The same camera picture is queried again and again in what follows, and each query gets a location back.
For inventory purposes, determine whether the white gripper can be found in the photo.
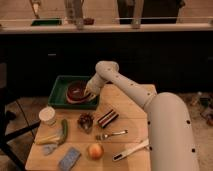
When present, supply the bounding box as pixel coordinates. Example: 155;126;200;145
84;74;106;98

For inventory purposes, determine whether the dark red bowl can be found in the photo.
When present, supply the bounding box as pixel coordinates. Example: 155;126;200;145
67;80;86;99

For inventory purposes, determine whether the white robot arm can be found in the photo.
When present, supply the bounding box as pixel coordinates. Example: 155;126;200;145
85;61;199;171

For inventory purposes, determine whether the green plastic tray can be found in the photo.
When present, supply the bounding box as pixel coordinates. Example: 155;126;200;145
48;75;99;110

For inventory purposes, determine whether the green tray in background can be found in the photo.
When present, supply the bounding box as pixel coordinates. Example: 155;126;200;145
31;18;62;26

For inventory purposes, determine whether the pink red bowl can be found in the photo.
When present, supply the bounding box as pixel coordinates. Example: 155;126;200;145
66;91;95;104

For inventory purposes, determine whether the black striped box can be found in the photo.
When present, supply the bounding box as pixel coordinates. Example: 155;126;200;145
97;110;118;129

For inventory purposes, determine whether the metal cookie cutter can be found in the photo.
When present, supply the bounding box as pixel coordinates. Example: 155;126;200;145
77;113;94;134

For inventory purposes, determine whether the green cucumber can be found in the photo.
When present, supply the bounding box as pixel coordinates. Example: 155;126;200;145
60;119;68;144

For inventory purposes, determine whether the silver fork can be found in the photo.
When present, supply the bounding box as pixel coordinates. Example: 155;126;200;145
95;130;128;141

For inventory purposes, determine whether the red bowl in background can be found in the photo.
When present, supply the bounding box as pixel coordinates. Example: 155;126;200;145
84;18;95;25

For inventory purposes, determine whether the yellow corn husk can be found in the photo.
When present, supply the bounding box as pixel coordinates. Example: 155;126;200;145
35;134;62;145

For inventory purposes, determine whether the blue sponge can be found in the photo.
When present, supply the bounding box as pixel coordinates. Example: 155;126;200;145
59;147;81;171

